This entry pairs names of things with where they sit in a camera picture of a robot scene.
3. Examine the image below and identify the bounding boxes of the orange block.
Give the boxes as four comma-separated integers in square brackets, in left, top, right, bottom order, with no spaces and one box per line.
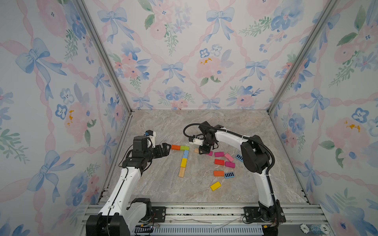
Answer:
[213,171,224,177]
[171,145,181,150]

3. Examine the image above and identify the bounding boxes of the green block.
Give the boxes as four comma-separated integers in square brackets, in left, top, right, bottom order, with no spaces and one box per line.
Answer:
[180,146,190,151]

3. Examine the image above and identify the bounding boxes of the light blue block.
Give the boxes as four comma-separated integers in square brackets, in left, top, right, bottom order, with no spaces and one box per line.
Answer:
[183,150,189,159]

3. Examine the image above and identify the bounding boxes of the yellow block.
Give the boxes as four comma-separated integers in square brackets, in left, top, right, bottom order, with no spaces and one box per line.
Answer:
[210,182,221,191]
[180,158,188,168]

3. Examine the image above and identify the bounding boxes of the striped natural wood block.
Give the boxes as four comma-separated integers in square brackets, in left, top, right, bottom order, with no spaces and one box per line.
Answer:
[178,167,186,178]

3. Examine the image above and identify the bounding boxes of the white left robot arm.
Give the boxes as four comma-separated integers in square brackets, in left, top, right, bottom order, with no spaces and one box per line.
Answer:
[85,130,172,236]

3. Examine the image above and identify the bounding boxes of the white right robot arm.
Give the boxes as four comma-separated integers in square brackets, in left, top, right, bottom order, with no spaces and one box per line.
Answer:
[189,122,282,228]

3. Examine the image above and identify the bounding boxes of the red block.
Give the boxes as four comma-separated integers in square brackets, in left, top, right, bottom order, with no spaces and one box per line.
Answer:
[214,159,225,166]

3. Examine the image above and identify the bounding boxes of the light pink block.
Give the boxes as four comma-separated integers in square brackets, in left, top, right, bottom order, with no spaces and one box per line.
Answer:
[224,153,234,162]

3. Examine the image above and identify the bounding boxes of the magenta block flat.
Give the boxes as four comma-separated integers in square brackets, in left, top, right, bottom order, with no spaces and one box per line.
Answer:
[224,161,236,169]

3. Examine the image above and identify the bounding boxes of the blue slotted block far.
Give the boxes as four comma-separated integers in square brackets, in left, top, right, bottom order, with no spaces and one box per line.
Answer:
[235,154,244,162]

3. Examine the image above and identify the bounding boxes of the blue slotted block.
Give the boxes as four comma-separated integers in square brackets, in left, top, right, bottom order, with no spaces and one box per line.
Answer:
[224,172,235,179]
[235,154,244,162]

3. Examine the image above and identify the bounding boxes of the blue slotted block near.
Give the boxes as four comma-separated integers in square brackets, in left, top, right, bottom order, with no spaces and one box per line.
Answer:
[224,172,235,179]

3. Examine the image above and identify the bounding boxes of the yellow block front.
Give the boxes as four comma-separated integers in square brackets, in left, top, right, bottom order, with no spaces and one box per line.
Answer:
[210,182,221,191]

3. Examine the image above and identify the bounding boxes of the white gear parts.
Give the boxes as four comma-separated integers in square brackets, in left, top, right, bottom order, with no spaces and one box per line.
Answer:
[300,224,330,235]

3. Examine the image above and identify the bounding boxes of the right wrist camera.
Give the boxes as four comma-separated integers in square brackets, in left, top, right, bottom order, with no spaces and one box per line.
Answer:
[189,135,204,146]

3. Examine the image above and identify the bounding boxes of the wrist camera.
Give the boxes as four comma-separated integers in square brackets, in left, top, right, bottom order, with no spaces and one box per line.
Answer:
[189,135,204,146]
[145,130,156,148]

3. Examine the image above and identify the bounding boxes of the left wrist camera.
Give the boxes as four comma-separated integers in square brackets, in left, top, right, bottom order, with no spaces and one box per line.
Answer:
[145,130,156,148]

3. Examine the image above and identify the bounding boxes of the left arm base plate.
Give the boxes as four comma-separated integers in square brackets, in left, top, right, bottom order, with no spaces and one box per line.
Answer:
[140,206,166,223]

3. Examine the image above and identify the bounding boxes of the aluminium left corner post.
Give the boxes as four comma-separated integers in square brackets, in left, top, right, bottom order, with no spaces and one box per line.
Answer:
[73,0,132,116]

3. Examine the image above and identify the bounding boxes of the aluminium corner post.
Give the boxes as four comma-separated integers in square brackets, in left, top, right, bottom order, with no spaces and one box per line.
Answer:
[73,0,132,116]
[267,0,339,115]

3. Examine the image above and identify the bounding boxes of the aluminium front rail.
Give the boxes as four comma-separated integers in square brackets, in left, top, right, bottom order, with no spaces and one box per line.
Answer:
[79,203,334,236]

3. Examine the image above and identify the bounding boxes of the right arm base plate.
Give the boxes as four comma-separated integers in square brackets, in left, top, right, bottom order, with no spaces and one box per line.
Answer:
[242,206,286,224]

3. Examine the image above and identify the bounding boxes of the aluminium right corner post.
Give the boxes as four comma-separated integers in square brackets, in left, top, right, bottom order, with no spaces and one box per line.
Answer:
[267,0,339,115]

